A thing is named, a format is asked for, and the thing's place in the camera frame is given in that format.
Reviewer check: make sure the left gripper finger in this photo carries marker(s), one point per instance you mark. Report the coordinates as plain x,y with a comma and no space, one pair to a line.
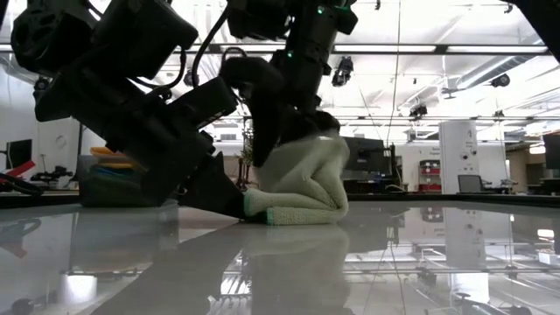
219,192

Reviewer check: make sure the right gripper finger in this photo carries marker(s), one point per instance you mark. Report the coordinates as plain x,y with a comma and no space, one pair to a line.
310,124
267,131

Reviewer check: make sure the orange microfiber towel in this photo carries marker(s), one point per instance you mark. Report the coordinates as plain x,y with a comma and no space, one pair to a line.
111,157

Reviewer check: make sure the green microfiber towel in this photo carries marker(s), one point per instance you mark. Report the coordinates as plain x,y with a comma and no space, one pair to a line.
306,188

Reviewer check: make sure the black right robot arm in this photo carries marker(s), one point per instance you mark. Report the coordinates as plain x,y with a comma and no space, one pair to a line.
542,22

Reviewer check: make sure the small artificial potted plant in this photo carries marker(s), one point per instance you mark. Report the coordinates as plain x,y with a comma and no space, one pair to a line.
247,153

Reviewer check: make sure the black ceiling spotlight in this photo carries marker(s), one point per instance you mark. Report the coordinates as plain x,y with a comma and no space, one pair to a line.
41,83
342,72
501,80
418,111

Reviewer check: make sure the black computer monitor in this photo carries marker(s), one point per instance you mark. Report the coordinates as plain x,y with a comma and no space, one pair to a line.
367,157
552,149

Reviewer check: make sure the grey plastic bin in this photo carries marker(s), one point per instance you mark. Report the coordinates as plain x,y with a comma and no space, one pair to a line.
100,192

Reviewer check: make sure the red parts shelf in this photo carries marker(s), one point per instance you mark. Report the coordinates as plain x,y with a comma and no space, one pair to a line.
430,175

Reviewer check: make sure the white pillar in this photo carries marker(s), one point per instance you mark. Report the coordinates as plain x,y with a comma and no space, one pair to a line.
459,153

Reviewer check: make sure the black office chair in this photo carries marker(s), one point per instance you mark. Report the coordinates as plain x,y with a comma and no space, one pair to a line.
469,184

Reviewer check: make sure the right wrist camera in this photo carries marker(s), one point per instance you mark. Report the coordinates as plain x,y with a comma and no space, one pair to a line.
251,76

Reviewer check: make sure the black overhead frame rail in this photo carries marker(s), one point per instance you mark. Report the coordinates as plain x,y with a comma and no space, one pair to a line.
394,48

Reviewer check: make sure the black wall screen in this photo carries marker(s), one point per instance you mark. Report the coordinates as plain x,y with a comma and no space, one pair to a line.
19,153

